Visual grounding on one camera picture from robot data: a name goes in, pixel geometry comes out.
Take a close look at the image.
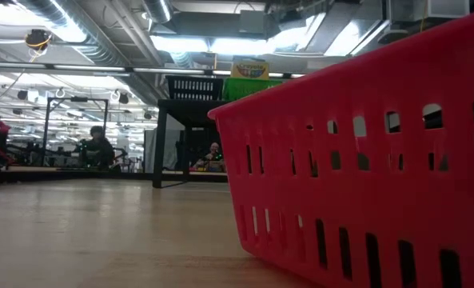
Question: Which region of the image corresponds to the person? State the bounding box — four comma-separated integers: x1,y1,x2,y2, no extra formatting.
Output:
192,142,227,173
74,125,117,170

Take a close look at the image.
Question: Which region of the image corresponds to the red plastic slotted basket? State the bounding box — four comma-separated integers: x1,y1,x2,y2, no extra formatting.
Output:
207,7,474,288

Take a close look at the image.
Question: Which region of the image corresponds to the long ceiling light bar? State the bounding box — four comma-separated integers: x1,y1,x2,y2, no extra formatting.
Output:
0,60,308,79

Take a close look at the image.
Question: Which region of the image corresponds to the black metal table frame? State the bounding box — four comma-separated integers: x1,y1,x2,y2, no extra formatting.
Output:
0,166,229,185

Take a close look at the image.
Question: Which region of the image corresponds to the black metal frame stand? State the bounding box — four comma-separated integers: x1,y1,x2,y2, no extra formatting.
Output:
42,96,110,167

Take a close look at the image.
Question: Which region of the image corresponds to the ceiling camera with yellow cable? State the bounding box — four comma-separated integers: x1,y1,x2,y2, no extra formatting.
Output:
23,28,54,52

